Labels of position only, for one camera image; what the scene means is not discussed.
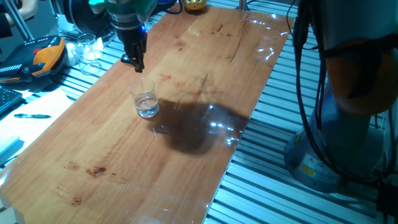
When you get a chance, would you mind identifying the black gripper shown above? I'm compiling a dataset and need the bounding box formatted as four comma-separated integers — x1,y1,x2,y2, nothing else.
116,23,149,74

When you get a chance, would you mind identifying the clear glass stirring rod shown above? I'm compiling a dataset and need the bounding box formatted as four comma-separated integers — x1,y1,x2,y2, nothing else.
139,72,148,104

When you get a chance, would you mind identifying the person's bare forearm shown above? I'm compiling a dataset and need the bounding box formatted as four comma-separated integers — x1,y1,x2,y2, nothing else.
4,0,39,27

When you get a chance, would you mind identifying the large empty glass beaker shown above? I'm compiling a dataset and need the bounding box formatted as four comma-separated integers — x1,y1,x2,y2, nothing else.
72,43,102,75

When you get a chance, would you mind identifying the glass beaker with water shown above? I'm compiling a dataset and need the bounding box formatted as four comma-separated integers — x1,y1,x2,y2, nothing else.
128,77,160,119

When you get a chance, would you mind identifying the small empty glass beaker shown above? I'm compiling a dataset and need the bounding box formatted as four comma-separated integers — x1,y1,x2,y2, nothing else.
76,33,98,52

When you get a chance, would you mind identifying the glossy wooden board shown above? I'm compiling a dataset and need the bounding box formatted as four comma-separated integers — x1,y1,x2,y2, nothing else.
0,2,295,224

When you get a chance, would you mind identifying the blue cloth bag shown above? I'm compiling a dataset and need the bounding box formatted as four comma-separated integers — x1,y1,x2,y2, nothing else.
152,0,183,15

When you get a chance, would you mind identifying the black round device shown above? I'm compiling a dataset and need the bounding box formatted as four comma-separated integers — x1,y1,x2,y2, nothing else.
51,0,118,40

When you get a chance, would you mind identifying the gold piggy bank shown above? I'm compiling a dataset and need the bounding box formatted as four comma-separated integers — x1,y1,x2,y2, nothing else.
182,0,208,12

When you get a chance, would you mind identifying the black orange teach pendant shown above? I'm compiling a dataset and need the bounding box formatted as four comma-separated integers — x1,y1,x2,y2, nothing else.
0,35,68,84

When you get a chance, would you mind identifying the dark ballpoint pen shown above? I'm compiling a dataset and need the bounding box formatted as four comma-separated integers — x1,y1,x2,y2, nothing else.
13,113,52,119

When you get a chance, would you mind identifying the white paper sheet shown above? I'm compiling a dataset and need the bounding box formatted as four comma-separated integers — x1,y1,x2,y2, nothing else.
0,88,74,156

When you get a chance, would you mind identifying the black computer keyboard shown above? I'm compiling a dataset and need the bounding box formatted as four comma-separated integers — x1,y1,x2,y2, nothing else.
0,85,23,115

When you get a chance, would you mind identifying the white and blue notebook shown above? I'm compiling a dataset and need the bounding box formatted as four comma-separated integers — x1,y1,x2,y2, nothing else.
0,135,25,166

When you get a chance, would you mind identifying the grey metal frame post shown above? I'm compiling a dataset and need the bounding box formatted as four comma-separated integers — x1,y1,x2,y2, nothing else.
2,0,35,42

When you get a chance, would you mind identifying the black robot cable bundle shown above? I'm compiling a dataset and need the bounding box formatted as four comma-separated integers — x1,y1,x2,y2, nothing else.
284,0,398,187

